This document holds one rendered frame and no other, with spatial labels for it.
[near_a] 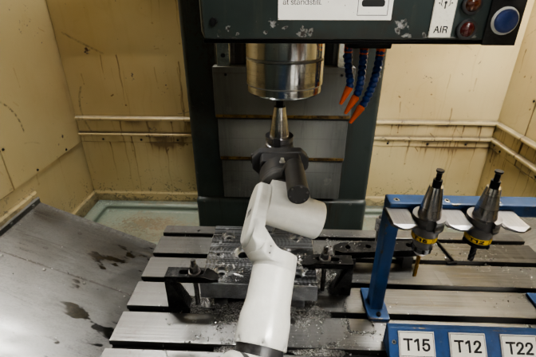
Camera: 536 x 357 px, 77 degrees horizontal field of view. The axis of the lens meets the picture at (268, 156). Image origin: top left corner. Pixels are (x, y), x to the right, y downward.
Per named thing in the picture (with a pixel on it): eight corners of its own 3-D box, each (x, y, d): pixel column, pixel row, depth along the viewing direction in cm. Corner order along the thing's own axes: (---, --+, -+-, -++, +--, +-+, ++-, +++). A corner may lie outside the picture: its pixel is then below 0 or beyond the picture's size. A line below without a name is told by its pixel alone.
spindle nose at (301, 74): (325, 84, 78) (329, 28, 73) (318, 103, 64) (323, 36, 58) (257, 80, 81) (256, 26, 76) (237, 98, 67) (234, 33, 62)
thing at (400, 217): (419, 231, 67) (420, 228, 66) (392, 230, 67) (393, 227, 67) (407, 210, 73) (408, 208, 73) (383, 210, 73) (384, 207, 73)
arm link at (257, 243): (297, 205, 62) (285, 280, 54) (251, 190, 60) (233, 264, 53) (313, 190, 56) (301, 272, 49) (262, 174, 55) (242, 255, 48)
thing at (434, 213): (439, 209, 71) (446, 181, 68) (443, 221, 67) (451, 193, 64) (415, 206, 71) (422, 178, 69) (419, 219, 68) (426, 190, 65)
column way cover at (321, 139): (341, 201, 133) (356, 68, 111) (220, 198, 134) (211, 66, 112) (339, 194, 137) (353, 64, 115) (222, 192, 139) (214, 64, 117)
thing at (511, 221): (534, 234, 66) (536, 230, 66) (506, 233, 66) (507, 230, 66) (512, 213, 72) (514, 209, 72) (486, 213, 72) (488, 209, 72)
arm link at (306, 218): (303, 213, 67) (310, 253, 56) (251, 197, 65) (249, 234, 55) (327, 165, 62) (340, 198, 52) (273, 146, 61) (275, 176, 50)
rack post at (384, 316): (390, 322, 84) (411, 223, 71) (368, 321, 84) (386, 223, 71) (380, 290, 93) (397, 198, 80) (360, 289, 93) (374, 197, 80)
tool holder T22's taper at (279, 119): (290, 132, 78) (291, 103, 75) (287, 139, 74) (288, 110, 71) (271, 131, 79) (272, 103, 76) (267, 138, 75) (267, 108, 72)
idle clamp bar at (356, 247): (420, 267, 101) (425, 250, 98) (334, 270, 100) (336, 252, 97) (413, 255, 105) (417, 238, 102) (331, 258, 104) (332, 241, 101)
